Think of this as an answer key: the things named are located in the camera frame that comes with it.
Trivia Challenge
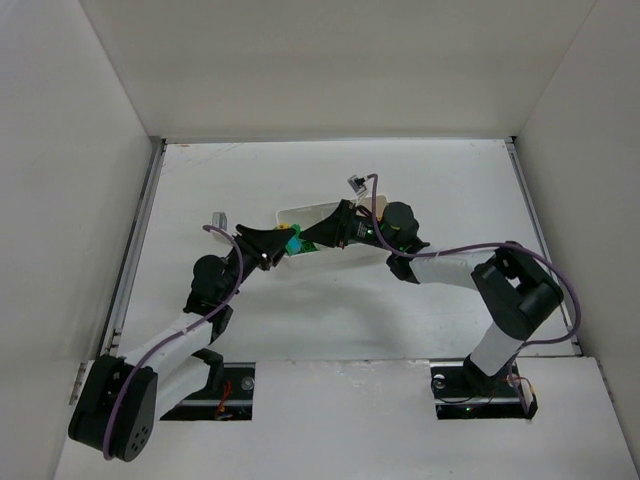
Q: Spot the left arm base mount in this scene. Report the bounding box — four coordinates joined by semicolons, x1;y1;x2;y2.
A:
159;349;256;422

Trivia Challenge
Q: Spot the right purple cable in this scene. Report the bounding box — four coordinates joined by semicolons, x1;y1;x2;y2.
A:
363;173;581;346

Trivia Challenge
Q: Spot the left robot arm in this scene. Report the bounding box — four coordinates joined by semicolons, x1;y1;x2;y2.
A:
67;225;296;462

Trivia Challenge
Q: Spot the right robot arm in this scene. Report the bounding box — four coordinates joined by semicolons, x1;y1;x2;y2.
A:
300;200;564;385

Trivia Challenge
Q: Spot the green yellow blue lego stack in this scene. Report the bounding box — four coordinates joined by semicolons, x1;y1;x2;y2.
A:
278;223;318;257

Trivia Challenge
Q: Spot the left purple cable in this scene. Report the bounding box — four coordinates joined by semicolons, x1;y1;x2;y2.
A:
102;224;245;461

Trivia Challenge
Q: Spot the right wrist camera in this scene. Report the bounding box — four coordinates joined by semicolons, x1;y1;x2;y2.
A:
347;175;367;196

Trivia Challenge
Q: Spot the purple cable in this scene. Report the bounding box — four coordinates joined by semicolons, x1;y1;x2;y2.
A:
102;224;245;461
363;173;581;346

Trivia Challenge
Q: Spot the white divided container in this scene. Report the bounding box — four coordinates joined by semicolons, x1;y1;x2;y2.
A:
276;201;383;268

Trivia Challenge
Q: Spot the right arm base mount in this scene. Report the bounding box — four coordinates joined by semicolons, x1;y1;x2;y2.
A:
430;354;539;421

